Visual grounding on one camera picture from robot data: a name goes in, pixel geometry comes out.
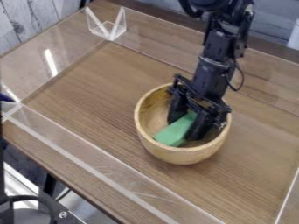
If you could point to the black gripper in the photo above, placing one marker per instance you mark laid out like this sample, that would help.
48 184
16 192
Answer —
200 95

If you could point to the green rectangular block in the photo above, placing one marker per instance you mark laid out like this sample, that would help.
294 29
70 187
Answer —
172 134

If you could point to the brown wooden bowl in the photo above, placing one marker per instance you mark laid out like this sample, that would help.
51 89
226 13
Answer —
150 116

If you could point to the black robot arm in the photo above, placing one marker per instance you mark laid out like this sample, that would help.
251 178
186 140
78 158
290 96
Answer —
226 36

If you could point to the black table leg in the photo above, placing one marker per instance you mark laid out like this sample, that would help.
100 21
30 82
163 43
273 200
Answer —
50 185

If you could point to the blue object at edge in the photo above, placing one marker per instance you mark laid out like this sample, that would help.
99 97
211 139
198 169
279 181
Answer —
6 98

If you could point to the clear acrylic tray enclosure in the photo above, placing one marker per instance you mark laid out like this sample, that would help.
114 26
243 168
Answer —
88 82

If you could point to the clear acrylic corner bracket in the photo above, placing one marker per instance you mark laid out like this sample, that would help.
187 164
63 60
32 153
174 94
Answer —
107 30

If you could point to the black metal base plate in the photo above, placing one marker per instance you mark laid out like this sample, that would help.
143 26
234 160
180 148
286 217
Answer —
63 214

